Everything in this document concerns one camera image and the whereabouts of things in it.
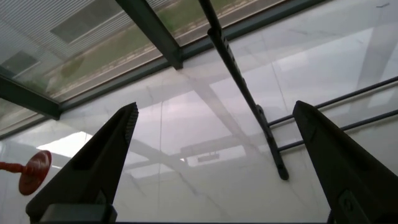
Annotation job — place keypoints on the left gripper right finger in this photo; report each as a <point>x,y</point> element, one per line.
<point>348,180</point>

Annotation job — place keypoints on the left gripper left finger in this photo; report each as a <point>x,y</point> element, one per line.
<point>90,174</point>

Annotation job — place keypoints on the black clothes rack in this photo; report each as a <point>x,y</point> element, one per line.
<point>236,74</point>

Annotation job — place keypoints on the red round wooden stand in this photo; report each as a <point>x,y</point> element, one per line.
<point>34,171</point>

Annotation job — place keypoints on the window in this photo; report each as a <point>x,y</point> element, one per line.
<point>149,25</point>

